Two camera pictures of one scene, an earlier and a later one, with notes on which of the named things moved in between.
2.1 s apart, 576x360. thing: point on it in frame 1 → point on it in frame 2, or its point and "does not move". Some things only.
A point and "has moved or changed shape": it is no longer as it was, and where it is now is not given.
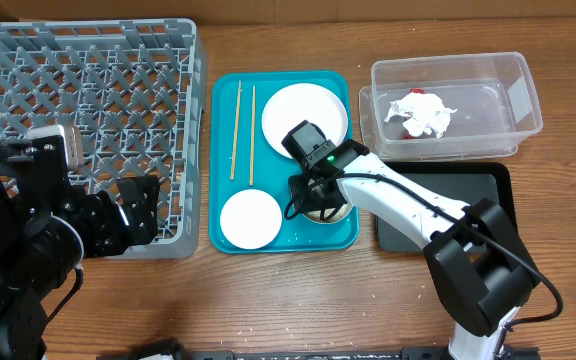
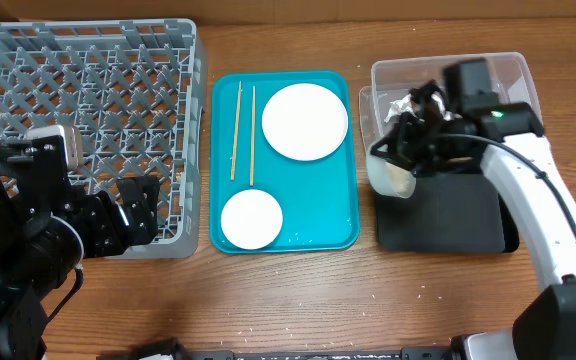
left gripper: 114,239 does not move
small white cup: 251,219 does not move
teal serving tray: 240,157 does not move
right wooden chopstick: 252,137 does not move
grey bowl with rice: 342,212 has moved or changed shape
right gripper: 315,189 → 415,138
